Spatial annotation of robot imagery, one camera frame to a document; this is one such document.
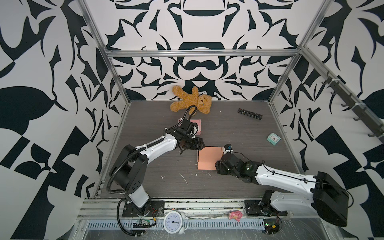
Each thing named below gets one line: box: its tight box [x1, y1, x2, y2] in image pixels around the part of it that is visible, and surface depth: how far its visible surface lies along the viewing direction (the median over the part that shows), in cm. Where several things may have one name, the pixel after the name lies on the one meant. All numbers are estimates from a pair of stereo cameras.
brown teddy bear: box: [170, 85, 213, 114], surface depth 113 cm
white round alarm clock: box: [162, 211, 189, 235], surface depth 70 cm
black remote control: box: [237, 108, 263, 121], surface depth 114 cm
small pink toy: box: [228, 210, 244, 222], surface depth 72 cm
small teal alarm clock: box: [266, 132, 282, 146], surface depth 100 cm
